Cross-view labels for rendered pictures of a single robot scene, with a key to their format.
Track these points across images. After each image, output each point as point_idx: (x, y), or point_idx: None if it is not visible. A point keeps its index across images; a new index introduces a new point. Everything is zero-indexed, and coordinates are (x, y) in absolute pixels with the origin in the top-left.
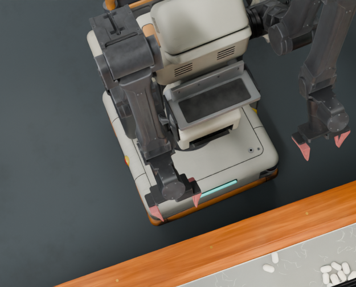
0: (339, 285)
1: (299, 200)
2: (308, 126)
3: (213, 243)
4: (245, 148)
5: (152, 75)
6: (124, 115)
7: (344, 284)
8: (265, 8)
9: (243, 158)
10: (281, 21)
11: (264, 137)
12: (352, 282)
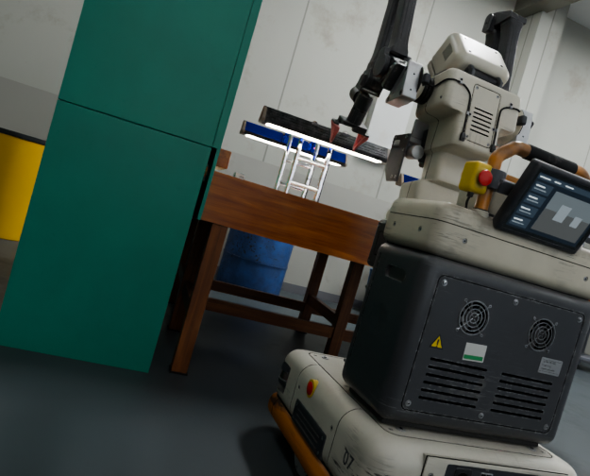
0: (346, 143)
1: (333, 208)
2: (361, 126)
3: None
4: (332, 361)
5: (485, 35)
6: None
7: (345, 142)
8: None
9: (334, 358)
10: (407, 57)
11: (305, 358)
12: (341, 140)
